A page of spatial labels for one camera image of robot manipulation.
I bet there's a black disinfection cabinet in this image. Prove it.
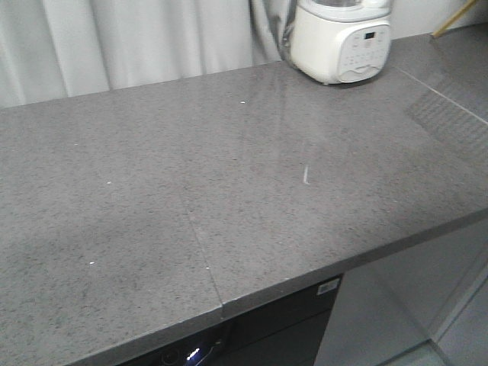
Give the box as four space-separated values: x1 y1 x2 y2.
127 275 342 365

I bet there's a grey cabinet door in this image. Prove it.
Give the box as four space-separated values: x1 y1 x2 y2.
315 220 487 365

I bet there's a white pleated curtain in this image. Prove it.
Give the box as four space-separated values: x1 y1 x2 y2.
1 1 296 108

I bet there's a wooden folding rack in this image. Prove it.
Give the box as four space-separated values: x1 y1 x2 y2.
430 0 478 39

